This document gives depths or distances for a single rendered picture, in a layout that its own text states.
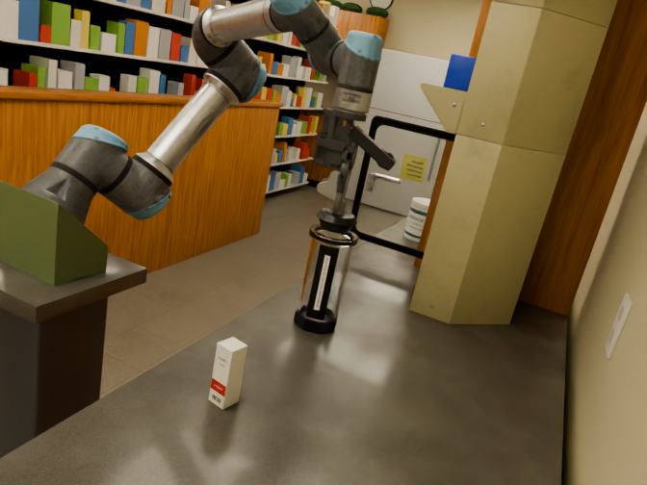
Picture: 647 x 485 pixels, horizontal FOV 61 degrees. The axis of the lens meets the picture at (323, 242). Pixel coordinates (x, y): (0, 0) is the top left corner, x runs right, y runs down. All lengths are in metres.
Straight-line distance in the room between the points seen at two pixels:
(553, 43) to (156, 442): 1.14
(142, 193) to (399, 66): 5.31
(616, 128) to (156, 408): 1.36
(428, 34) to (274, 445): 6.55
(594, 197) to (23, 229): 1.47
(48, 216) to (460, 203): 0.94
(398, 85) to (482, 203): 5.19
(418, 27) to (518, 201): 5.89
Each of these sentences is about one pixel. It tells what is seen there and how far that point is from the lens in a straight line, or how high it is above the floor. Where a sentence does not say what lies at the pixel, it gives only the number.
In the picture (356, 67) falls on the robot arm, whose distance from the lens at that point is 1.12.
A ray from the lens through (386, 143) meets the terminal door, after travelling 1.75.
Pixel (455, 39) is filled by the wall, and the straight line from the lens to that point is 7.10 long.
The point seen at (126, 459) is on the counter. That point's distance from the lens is 0.86.
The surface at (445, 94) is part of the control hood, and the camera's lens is 1.39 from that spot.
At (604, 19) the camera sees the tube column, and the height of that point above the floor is 1.72.
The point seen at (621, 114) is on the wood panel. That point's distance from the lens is 1.73.
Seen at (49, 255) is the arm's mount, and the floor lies 1.01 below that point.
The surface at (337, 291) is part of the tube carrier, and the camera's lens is 1.22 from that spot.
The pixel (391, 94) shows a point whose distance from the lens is 6.53.
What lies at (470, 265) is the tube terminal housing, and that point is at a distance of 1.43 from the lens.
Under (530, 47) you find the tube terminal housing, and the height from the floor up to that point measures 1.63.
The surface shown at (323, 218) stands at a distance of 1.16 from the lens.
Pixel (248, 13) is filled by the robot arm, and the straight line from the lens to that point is 1.28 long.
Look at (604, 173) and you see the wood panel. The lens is 1.73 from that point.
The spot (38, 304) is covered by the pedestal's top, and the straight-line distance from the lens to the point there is 1.26.
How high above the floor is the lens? 1.51
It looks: 18 degrees down
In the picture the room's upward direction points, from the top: 12 degrees clockwise
